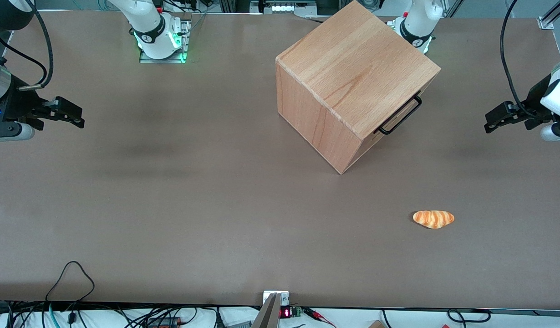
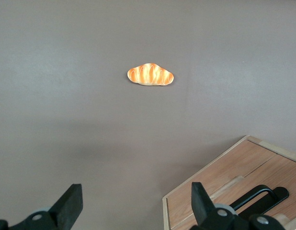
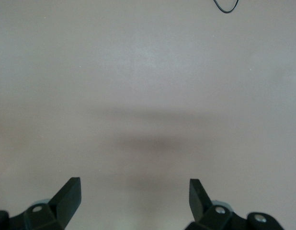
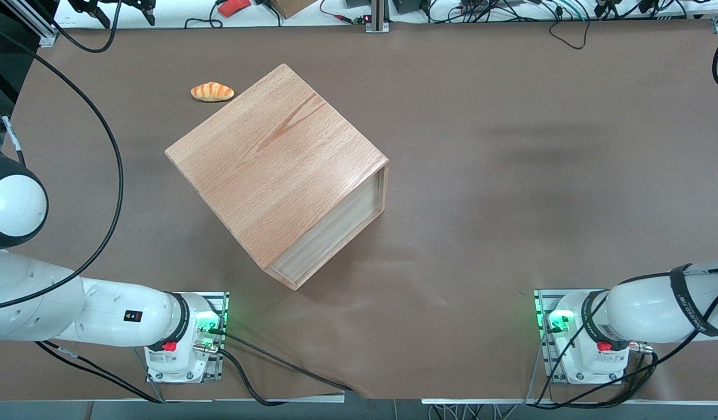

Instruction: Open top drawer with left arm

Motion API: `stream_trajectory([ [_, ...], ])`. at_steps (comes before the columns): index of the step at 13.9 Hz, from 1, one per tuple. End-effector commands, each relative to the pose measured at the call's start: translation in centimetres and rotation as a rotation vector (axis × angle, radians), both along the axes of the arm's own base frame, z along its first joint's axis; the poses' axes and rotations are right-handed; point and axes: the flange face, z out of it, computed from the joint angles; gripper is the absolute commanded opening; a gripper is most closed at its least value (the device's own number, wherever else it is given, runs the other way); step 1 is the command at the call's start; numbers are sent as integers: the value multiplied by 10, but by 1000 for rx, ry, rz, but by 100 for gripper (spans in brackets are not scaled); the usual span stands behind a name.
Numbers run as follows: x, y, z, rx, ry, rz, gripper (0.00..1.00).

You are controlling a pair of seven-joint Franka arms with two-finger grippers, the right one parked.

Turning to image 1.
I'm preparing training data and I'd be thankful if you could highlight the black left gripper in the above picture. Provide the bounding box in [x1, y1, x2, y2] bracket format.
[484, 72, 559, 134]

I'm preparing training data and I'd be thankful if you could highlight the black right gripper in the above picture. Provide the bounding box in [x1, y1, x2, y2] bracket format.
[0, 75, 86, 131]

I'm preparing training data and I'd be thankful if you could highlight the wooden drawer cabinet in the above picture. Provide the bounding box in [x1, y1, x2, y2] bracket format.
[275, 0, 441, 175]

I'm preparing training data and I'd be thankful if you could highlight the toy bread loaf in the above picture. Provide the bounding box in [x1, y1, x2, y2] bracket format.
[413, 210, 455, 229]

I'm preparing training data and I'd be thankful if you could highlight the orange black device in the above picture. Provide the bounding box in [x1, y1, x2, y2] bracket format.
[145, 317, 181, 328]

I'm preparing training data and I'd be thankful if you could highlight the lit control box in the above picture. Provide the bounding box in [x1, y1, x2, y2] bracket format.
[250, 0, 318, 15]

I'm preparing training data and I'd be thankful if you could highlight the red clip lead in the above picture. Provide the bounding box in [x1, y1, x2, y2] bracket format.
[302, 307, 337, 328]

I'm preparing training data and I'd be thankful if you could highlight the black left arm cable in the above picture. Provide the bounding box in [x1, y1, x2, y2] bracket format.
[499, 0, 542, 120]

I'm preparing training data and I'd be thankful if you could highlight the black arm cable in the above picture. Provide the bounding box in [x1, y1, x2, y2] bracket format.
[0, 0, 54, 91]
[499, 0, 542, 120]

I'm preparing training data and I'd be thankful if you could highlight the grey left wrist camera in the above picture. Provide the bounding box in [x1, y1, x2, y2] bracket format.
[540, 120, 560, 142]

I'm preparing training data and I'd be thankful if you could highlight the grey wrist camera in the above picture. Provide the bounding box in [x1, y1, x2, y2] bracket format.
[0, 122, 35, 142]
[540, 120, 560, 142]

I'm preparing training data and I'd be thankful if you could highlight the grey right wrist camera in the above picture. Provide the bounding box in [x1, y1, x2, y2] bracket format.
[0, 122, 35, 142]

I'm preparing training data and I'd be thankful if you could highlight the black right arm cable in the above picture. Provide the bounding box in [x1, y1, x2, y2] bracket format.
[0, 0, 54, 91]

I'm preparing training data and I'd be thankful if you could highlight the wooden drawer with black handle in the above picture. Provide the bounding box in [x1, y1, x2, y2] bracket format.
[353, 73, 441, 170]

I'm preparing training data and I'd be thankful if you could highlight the aluminium frame profile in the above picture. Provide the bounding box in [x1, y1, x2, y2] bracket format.
[537, 0, 560, 31]

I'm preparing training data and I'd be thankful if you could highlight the metal base plate green light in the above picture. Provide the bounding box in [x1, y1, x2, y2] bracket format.
[139, 13, 193, 64]

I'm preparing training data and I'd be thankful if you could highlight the black looped thin cable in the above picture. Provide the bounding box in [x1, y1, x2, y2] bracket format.
[45, 261, 96, 319]

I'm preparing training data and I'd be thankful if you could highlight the black coiled cable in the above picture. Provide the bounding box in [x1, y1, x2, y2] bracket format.
[447, 308, 491, 323]

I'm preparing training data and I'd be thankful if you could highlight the silver metal bracket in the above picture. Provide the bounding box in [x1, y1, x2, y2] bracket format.
[263, 290, 290, 307]

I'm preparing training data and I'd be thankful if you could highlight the grey camera mast beam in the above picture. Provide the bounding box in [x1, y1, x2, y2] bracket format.
[251, 292, 281, 328]

